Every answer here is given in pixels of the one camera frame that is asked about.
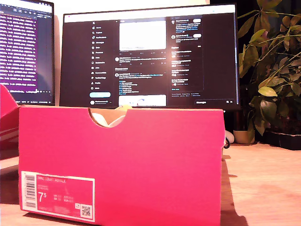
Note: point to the red Nike shoebox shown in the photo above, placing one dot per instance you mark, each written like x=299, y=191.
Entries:
x=145, y=169

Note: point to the red shoebox lid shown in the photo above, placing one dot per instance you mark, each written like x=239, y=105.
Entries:
x=7, y=110

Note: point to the yellow object behind box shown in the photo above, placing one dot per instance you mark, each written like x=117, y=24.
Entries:
x=125, y=107

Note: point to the white wrapping paper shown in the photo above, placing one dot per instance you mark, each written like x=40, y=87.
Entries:
x=116, y=122

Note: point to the white rounded object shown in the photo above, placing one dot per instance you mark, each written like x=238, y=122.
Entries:
x=230, y=137

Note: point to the large black computer monitor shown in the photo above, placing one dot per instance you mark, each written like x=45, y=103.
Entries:
x=77, y=61

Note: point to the pale plant pot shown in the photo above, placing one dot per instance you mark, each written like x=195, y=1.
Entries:
x=242, y=137

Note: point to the black monitor with purple text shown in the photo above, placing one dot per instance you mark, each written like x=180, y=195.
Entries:
x=44, y=47

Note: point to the green leafy houseplant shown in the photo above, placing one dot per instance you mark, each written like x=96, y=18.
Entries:
x=275, y=80

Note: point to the black plant tray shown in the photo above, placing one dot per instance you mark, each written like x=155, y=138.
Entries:
x=284, y=140

